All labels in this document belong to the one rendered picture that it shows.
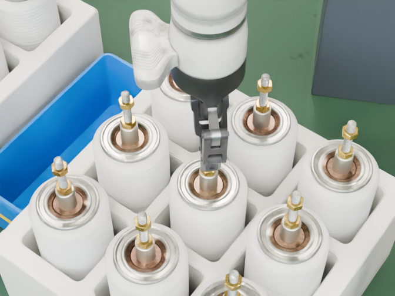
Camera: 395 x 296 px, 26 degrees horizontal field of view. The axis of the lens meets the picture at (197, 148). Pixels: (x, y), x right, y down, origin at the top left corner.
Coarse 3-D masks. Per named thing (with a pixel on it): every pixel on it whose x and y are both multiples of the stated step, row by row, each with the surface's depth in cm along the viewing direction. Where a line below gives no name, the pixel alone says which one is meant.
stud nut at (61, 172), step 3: (63, 162) 96; (54, 165) 95; (63, 165) 95; (66, 165) 95; (54, 168) 95; (63, 168) 95; (66, 168) 95; (54, 171) 95; (57, 171) 95; (60, 171) 95; (63, 171) 95; (66, 171) 95; (54, 174) 95; (57, 174) 95; (60, 174) 95; (63, 174) 95
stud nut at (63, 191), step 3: (69, 180) 99; (57, 183) 98; (69, 183) 98; (57, 186) 98; (69, 186) 98; (57, 189) 98; (60, 189) 98; (63, 189) 98; (66, 189) 98; (69, 189) 98; (57, 192) 98; (60, 192) 98; (63, 192) 98; (66, 192) 98; (69, 192) 99
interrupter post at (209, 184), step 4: (200, 172) 100; (216, 172) 100; (200, 176) 101; (204, 176) 100; (208, 176) 100; (212, 176) 100; (216, 176) 101; (200, 180) 101; (204, 180) 101; (208, 180) 100; (212, 180) 101; (216, 180) 101; (200, 184) 102; (204, 184) 101; (208, 184) 101; (212, 184) 101; (216, 184) 102; (200, 188) 103; (204, 188) 102; (208, 188) 102; (212, 188) 102
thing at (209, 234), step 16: (192, 160) 105; (176, 176) 104; (240, 176) 104; (176, 192) 102; (240, 192) 102; (176, 208) 102; (192, 208) 101; (224, 208) 101; (240, 208) 102; (176, 224) 105; (192, 224) 102; (208, 224) 101; (224, 224) 102; (240, 224) 106; (192, 240) 105; (208, 240) 105; (224, 240) 105; (208, 256) 108
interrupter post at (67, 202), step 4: (72, 188) 99; (56, 192) 99; (72, 192) 99; (56, 196) 99; (60, 196) 99; (64, 196) 99; (68, 196) 99; (72, 196) 99; (60, 200) 99; (64, 200) 99; (68, 200) 99; (72, 200) 100; (76, 200) 101; (60, 204) 100; (64, 204) 100; (68, 204) 100; (72, 204) 100; (76, 204) 101; (64, 208) 101; (68, 208) 101; (72, 208) 101
